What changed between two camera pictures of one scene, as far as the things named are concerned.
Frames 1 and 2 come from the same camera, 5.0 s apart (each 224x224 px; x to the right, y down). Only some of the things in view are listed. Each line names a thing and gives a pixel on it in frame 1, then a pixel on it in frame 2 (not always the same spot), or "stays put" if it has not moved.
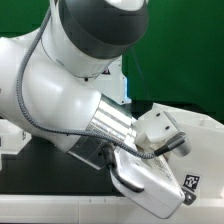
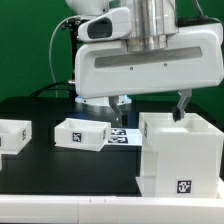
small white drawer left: (12, 137) stays put
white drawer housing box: (202, 169) stays put
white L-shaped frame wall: (100, 209) stays put
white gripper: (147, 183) → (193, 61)
